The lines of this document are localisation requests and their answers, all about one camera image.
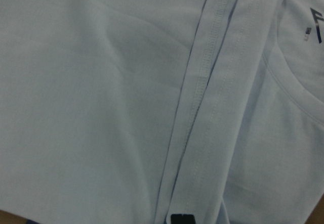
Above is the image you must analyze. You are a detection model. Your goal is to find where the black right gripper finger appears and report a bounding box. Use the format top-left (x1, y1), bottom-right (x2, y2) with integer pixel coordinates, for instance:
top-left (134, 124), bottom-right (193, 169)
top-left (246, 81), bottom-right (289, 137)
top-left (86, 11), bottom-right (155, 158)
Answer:
top-left (170, 213), bottom-right (195, 224)

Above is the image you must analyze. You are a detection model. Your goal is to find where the light blue t-shirt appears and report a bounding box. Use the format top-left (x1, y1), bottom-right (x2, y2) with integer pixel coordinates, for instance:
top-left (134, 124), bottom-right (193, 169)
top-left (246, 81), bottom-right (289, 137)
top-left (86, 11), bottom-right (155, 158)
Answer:
top-left (1, 0), bottom-right (323, 223)

